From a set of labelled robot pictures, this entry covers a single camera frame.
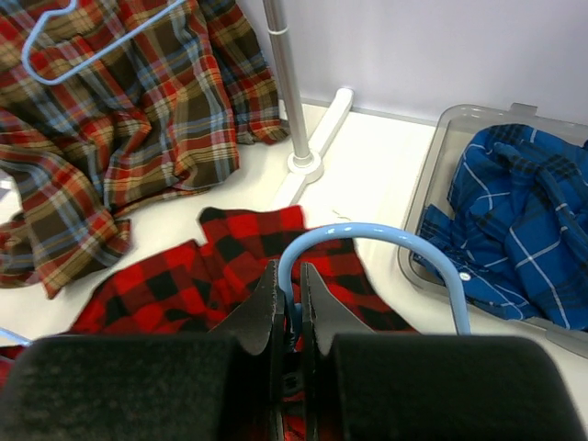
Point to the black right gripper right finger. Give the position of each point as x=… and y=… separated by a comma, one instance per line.
x=323, y=318

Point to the red black checked shirt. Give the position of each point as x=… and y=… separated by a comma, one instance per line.
x=140, y=364

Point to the silver white clothes rack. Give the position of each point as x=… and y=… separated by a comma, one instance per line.
x=306, y=162

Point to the blue plaid shirt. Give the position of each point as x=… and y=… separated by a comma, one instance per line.
x=517, y=228

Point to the blue hanger holding red shirt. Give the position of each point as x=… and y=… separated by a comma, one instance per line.
x=370, y=238

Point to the clear grey plastic bin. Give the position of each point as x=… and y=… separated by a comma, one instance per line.
x=456, y=126

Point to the brown plaid shirt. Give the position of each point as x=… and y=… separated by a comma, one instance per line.
x=158, y=111

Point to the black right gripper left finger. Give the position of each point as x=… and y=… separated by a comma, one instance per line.
x=253, y=396

